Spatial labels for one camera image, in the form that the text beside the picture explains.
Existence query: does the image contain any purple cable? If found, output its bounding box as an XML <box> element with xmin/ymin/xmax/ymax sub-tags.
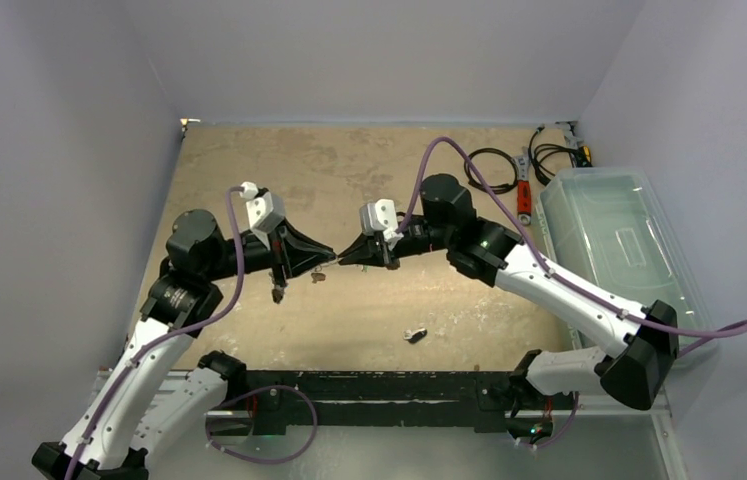
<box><xmin>64</xmin><ymin>186</ymin><xmax>248</xmax><ymax>480</ymax></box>
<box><xmin>396</xmin><ymin>137</ymin><xmax>747</xmax><ymax>359</ymax></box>

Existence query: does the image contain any black key fob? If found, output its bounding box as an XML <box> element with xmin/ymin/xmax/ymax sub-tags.
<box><xmin>403</xmin><ymin>328</ymin><xmax>428</xmax><ymax>344</ymax></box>

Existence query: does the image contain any silver key holder strip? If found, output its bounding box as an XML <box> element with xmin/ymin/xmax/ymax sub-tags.
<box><xmin>310</xmin><ymin>260</ymin><xmax>338</xmax><ymax>284</ymax></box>

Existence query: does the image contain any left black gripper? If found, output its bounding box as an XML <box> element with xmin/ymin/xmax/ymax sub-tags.
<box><xmin>202</xmin><ymin>215</ymin><xmax>333</xmax><ymax>285</ymax></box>

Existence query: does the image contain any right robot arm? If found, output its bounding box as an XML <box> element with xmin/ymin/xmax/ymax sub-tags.
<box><xmin>338</xmin><ymin>174</ymin><xmax>679</xmax><ymax>410</ymax></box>

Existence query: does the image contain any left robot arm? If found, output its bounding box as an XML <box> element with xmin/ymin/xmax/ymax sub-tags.
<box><xmin>31</xmin><ymin>207</ymin><xmax>336</xmax><ymax>479</ymax></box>

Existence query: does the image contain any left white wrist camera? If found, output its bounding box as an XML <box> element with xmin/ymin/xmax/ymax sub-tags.
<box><xmin>240</xmin><ymin>182</ymin><xmax>286</xmax><ymax>233</ymax></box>

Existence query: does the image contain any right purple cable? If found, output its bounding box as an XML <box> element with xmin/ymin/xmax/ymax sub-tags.
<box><xmin>396</xmin><ymin>137</ymin><xmax>747</xmax><ymax>359</ymax></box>

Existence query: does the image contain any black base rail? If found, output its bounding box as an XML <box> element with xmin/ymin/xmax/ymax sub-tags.
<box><xmin>187</xmin><ymin>369</ymin><xmax>580</xmax><ymax>439</ymax></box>

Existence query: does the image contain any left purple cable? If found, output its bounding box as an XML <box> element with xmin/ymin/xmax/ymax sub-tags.
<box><xmin>64</xmin><ymin>186</ymin><xmax>248</xmax><ymax>480</ymax></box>

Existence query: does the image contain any black cable bundle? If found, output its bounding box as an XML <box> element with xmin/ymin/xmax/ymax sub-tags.
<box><xmin>527</xmin><ymin>124</ymin><xmax>580</xmax><ymax>187</ymax></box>

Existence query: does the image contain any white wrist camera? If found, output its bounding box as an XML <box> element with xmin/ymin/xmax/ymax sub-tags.
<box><xmin>359</xmin><ymin>199</ymin><xmax>403</xmax><ymax>245</ymax></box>
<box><xmin>240</xmin><ymin>182</ymin><xmax>286</xmax><ymax>233</ymax></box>

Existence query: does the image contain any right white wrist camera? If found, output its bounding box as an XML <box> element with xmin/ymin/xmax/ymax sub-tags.
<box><xmin>359</xmin><ymin>199</ymin><xmax>403</xmax><ymax>245</ymax></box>

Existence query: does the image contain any coiled black cable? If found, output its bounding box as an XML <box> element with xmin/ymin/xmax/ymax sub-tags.
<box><xmin>463</xmin><ymin>147</ymin><xmax>520</xmax><ymax>196</ymax></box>

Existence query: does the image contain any orange handled tool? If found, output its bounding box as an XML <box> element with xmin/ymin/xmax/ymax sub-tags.
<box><xmin>514</xmin><ymin>154</ymin><xmax>532</xmax><ymax>225</ymax></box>

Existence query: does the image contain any yellow black connector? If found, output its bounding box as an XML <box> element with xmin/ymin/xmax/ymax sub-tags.
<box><xmin>576</xmin><ymin>145</ymin><xmax>593</xmax><ymax>168</ymax></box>

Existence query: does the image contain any clear plastic storage bin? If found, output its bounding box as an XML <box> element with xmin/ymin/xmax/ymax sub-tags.
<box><xmin>536</xmin><ymin>167</ymin><xmax>714</xmax><ymax>331</ymax></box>

